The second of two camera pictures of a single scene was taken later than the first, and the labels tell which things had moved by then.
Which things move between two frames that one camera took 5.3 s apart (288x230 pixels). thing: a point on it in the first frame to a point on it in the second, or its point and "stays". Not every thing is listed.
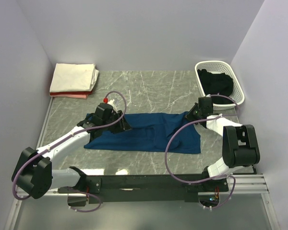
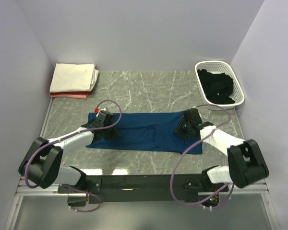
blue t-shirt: [150, 133] stays
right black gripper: [189, 115] to [178, 130]
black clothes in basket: [217, 83] stays
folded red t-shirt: [71, 93] stays
